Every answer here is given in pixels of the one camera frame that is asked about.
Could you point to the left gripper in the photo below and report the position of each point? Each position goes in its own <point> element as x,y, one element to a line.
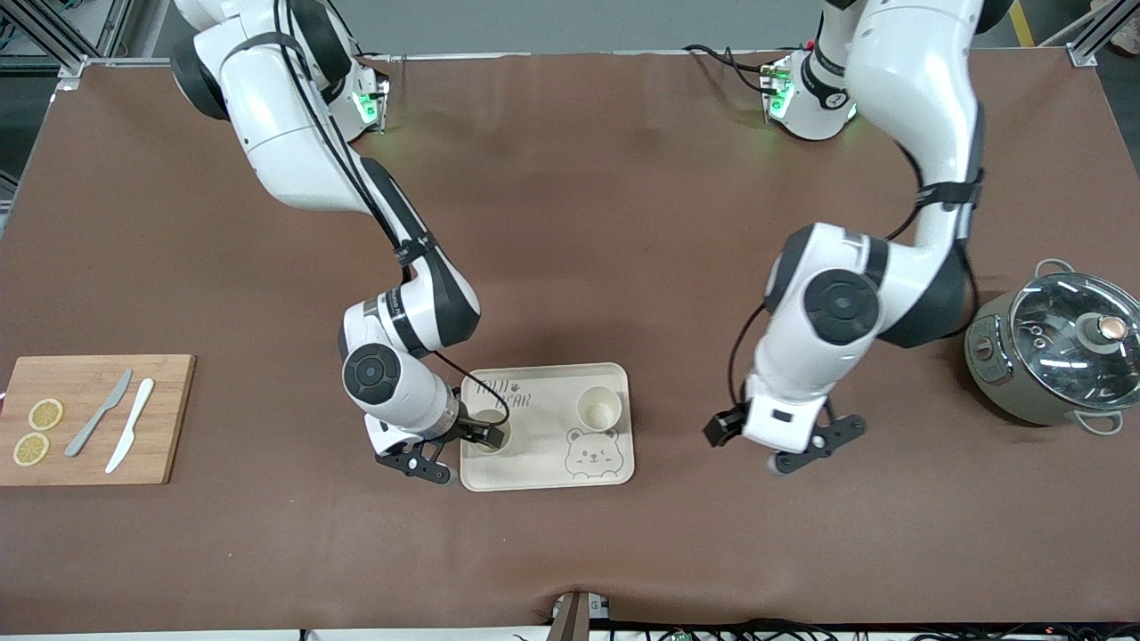
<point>720,426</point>

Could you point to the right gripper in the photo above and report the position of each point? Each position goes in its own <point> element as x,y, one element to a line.
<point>469,428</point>

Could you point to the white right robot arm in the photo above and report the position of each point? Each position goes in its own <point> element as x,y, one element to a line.
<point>267,116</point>

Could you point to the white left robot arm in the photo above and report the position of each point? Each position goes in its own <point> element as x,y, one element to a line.
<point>908,80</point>

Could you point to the beige bear print tray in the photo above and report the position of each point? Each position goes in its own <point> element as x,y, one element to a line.
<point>543,445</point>

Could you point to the grey-green electric cooking pot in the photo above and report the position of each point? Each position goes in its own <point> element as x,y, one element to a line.
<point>989,378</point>

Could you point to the glass pot lid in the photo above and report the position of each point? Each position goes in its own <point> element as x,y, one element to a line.
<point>1060,352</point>

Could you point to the bamboo cutting board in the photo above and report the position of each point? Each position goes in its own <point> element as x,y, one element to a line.
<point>160,445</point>

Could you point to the white plastic knife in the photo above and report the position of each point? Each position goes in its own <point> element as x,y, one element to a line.
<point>132,425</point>

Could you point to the brown table cover sheet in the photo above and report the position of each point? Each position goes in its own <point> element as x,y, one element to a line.
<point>623,223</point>

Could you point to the grey plastic knife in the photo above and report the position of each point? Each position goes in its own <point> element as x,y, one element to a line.
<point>93,420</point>

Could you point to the lemon slice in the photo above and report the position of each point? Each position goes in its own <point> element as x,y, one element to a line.
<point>45,414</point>
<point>31,449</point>

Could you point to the front camera mount post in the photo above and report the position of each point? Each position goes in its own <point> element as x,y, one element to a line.
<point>570,619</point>

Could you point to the aluminium frame profile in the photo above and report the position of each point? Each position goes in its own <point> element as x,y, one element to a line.
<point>53,31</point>
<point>1100,31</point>

